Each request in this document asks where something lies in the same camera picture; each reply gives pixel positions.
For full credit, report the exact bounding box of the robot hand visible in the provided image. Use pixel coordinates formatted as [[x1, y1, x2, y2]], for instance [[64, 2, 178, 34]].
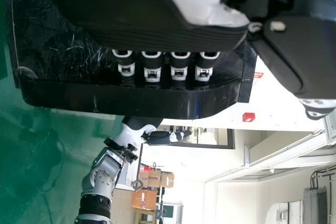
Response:
[[39, 0, 336, 121], [103, 115, 193, 162]]

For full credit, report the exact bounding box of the grey metal cabinet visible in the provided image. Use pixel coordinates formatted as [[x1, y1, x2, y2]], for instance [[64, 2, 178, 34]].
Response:
[[302, 186, 336, 224]]

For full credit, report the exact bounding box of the black oven with glass door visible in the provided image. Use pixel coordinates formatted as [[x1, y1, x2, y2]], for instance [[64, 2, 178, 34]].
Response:
[[4, 0, 259, 120]]

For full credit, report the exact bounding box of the dark framed window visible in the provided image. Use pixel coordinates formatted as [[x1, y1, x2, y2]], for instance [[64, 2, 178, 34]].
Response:
[[157, 126, 235, 150]]

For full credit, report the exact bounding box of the red wall alarm box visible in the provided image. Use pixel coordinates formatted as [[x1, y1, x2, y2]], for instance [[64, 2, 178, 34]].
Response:
[[242, 112, 256, 123]]

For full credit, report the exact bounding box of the orange cardboard box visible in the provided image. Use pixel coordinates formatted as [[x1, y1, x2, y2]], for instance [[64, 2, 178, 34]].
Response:
[[131, 189, 159, 210]]

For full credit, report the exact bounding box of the metal rod with ring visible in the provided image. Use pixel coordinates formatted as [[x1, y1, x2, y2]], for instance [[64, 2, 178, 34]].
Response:
[[132, 142, 145, 191]]

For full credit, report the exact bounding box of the brown cardboard box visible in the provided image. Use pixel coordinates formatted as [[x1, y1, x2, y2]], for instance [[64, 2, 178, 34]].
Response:
[[160, 172, 175, 189], [139, 169, 162, 189]]

